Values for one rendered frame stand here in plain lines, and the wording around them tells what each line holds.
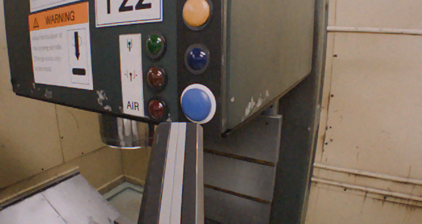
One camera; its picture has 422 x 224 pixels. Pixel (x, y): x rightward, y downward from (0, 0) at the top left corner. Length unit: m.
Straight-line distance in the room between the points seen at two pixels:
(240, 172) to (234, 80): 0.80
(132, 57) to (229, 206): 0.92
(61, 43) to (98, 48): 0.08
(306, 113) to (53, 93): 0.75
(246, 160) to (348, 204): 0.67
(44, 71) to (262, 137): 0.71
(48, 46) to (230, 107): 0.29
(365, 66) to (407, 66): 0.17
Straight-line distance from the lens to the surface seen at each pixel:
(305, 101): 0.89
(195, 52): 0.22
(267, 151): 0.92
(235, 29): 0.22
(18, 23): 0.50
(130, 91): 0.28
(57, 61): 0.39
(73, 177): 1.80
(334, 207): 1.46
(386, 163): 1.34
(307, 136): 0.92
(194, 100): 0.22
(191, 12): 0.22
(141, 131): 0.52
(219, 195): 1.11
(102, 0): 0.31
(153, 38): 0.25
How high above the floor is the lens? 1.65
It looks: 13 degrees down
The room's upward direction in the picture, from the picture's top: straight up
